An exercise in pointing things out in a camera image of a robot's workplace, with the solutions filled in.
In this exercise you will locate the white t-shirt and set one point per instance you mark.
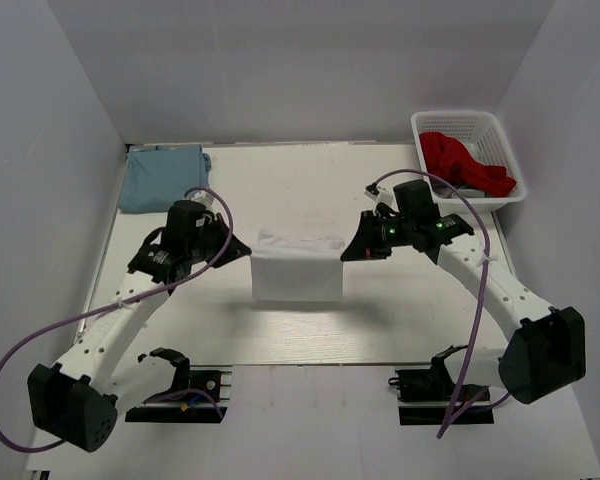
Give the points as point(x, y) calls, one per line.
point(290, 269)

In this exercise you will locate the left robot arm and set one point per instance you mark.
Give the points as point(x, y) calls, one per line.
point(81, 396)

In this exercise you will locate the folded light blue t-shirt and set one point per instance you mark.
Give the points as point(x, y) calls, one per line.
point(158, 176)

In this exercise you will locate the white plastic basket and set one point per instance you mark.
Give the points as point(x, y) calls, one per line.
point(481, 133)

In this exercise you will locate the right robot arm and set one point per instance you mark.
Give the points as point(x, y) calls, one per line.
point(545, 346)

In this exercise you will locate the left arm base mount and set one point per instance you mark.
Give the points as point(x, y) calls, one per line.
point(198, 395)

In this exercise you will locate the red t-shirt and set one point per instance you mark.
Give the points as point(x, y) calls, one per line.
point(449, 159)

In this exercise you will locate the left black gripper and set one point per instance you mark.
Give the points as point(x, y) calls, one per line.
point(234, 249)

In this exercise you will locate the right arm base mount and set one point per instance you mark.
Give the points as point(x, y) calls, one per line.
point(424, 394)

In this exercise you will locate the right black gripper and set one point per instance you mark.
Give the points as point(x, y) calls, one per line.
point(365, 245)

